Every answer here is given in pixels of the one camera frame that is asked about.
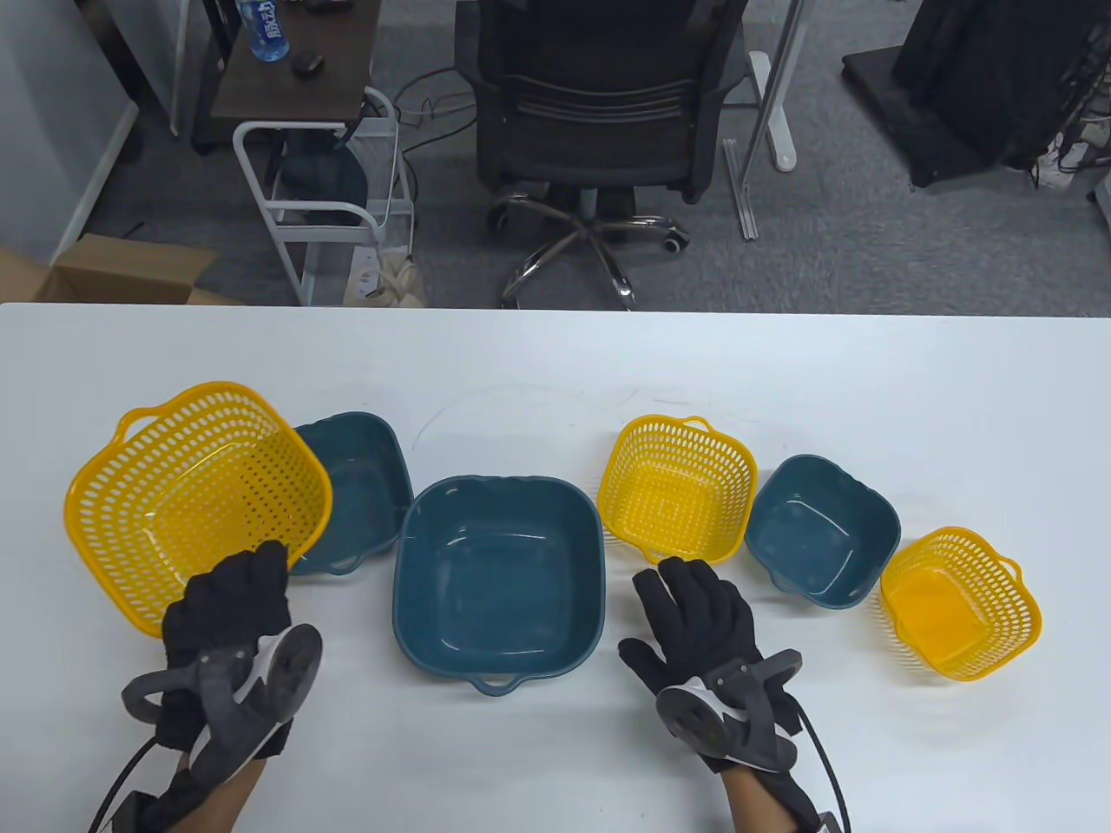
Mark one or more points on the person's left hand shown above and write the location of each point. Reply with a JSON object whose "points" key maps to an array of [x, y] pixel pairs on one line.
{"points": [[234, 599]]}

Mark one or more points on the person's right hand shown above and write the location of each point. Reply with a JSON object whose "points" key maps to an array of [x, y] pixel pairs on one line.
{"points": [[703, 616]]}

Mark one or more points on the large yellow drain basket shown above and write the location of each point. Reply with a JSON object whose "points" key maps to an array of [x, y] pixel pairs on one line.
{"points": [[200, 495]]}

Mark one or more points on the medium yellow drain basket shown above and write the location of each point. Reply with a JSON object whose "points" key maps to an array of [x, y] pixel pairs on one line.
{"points": [[673, 495]]}

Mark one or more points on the small teal basin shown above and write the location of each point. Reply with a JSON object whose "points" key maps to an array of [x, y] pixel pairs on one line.
{"points": [[820, 529]]}

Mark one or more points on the medium teal basin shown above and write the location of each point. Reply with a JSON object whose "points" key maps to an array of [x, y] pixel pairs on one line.
{"points": [[364, 495]]}

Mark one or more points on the large teal basin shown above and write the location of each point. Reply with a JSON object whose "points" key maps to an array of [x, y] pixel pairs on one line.
{"points": [[499, 573]]}

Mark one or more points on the small yellow drain basket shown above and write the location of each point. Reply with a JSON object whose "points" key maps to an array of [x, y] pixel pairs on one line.
{"points": [[946, 616]]}

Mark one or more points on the person's left forearm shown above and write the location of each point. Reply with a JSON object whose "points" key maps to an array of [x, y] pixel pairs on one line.
{"points": [[230, 798]]}

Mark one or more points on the person's right forearm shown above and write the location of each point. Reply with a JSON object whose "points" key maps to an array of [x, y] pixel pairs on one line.
{"points": [[751, 807]]}

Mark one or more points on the grey glove tracker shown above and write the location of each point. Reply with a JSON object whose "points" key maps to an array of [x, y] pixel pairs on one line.
{"points": [[291, 664], [694, 716]]}

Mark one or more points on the cardboard box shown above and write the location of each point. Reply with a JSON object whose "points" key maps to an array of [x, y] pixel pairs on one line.
{"points": [[130, 265]]}

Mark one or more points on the beige cloth bag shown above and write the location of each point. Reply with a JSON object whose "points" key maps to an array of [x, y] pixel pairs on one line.
{"points": [[391, 282]]}

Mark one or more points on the aluminium bars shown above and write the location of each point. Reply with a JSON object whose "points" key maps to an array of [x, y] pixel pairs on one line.
{"points": [[742, 195]]}

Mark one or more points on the dark bag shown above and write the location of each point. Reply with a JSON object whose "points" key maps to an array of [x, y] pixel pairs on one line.
{"points": [[321, 178]]}

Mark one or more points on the white desk leg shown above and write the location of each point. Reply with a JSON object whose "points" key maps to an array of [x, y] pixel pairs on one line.
{"points": [[777, 130]]}

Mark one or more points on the brown side table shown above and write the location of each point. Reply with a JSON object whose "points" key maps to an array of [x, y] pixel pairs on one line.
{"points": [[295, 95]]}

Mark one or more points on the black office chair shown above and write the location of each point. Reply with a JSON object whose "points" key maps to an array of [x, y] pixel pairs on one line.
{"points": [[599, 113]]}

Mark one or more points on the blue label water bottle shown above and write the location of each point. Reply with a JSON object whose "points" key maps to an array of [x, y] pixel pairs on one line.
{"points": [[263, 30]]}

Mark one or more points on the white power strip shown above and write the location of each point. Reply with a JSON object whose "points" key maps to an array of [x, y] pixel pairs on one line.
{"points": [[1063, 160]]}

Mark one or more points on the black cloth covered stand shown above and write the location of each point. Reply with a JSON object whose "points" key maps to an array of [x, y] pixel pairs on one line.
{"points": [[972, 78]]}

